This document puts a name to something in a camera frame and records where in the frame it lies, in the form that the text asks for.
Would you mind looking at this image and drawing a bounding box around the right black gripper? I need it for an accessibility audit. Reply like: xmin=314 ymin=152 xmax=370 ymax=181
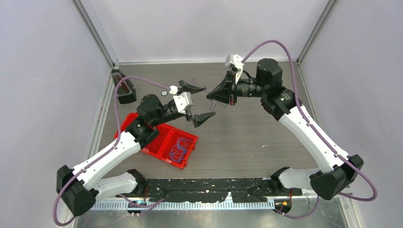
xmin=207 ymin=70 xmax=267 ymax=106

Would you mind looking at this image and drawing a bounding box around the purple thin cable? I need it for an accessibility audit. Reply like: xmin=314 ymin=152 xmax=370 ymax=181
xmin=192 ymin=77 xmax=229 ymax=111

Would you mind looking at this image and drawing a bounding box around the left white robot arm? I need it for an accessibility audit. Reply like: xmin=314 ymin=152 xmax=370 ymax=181
xmin=57 ymin=80 xmax=215 ymax=217

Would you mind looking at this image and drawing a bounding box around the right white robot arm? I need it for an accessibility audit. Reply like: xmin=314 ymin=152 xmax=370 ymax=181
xmin=206 ymin=58 xmax=364 ymax=200

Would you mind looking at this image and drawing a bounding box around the red three-compartment bin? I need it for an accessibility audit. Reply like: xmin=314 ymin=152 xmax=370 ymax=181
xmin=118 ymin=113 xmax=199 ymax=169

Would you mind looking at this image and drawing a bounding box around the black wedge stand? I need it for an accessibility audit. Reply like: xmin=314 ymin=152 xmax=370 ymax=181
xmin=111 ymin=69 xmax=137 ymax=105

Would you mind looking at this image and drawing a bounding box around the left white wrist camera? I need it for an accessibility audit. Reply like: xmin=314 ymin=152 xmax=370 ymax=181
xmin=169 ymin=85 xmax=194 ymax=114

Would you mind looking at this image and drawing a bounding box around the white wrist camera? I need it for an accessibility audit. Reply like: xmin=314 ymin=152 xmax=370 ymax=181
xmin=225 ymin=54 xmax=244 ymax=84
xmin=169 ymin=85 xmax=194 ymax=114

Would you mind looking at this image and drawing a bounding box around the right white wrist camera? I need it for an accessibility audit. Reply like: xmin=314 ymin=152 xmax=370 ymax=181
xmin=225 ymin=54 xmax=244 ymax=84

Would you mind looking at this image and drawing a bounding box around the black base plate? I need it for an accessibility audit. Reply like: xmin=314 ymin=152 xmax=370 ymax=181
xmin=115 ymin=178 xmax=303 ymax=204

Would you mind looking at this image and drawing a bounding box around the slotted cable duct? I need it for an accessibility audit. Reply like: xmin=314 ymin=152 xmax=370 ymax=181
xmin=91 ymin=200 xmax=275 ymax=211

